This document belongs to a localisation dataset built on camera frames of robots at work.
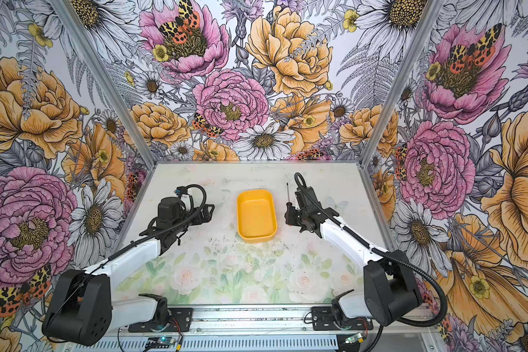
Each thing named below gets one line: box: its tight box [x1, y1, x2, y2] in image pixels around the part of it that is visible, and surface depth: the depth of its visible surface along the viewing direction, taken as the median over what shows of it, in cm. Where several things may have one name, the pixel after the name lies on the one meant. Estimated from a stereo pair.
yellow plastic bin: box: [236, 189, 278, 244], surface depth 104 cm
